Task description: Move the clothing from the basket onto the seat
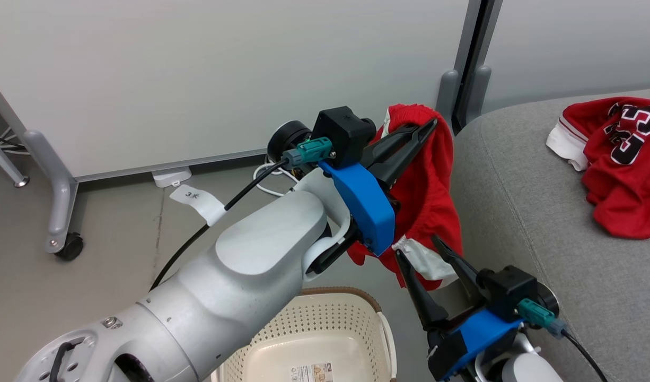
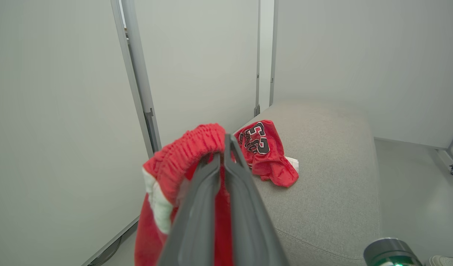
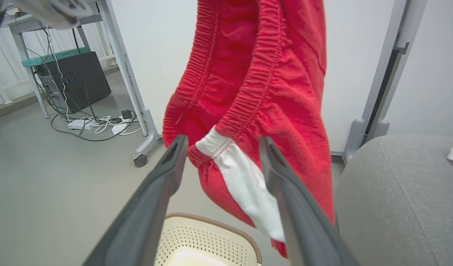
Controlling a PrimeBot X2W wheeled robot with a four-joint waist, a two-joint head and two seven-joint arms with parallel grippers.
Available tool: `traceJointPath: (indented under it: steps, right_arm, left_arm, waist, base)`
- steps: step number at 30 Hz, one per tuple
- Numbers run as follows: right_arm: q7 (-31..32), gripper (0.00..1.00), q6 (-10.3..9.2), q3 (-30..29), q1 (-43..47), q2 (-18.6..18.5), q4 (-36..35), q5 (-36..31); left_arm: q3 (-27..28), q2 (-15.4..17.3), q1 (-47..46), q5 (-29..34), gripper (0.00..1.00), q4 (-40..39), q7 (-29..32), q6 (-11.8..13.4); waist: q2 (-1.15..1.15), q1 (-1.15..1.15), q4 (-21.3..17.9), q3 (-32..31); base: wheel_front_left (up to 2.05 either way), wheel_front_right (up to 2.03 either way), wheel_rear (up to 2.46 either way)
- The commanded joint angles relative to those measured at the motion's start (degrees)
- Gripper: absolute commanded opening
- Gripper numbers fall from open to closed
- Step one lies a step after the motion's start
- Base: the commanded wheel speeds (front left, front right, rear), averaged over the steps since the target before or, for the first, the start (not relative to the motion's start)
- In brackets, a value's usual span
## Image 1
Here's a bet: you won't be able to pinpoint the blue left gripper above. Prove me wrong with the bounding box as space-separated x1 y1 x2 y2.
305 118 438 275

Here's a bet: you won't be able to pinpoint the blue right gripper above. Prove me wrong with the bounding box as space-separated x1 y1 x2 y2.
395 235 523 382

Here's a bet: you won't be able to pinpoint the red basketball shorts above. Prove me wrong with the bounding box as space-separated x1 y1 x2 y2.
347 103 463 291

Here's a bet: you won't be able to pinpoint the red basketball jersey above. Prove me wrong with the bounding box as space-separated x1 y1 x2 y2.
546 97 650 240

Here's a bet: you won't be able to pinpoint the grey fabric sofa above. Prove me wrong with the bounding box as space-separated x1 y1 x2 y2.
451 88 650 382

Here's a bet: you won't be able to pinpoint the short grey partition foot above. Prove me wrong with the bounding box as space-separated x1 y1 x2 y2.
470 65 493 115
436 69 461 129

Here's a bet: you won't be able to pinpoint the cream perforated laundry basket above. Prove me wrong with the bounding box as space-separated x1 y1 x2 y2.
211 286 398 382

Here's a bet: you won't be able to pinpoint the product label sticker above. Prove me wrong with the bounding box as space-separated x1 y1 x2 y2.
289 362 334 382

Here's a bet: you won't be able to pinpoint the white partition panel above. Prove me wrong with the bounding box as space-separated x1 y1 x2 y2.
481 0 650 114
0 0 482 184

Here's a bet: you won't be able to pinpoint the white tape label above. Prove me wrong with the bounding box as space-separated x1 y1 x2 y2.
169 184 228 228

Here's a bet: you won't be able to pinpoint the white power adapter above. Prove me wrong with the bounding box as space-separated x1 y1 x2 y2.
152 166 193 188

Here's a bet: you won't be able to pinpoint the long grey partition foot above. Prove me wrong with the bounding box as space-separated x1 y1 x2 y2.
23 129 80 254

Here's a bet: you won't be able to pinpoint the black caster wheel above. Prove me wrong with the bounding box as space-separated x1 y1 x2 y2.
55 232 85 261

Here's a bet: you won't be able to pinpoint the grey slanted table leg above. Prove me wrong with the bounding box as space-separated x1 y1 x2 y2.
0 132 30 188

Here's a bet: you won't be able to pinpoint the white looped floor cable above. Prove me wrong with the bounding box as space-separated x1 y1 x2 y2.
252 162 300 198

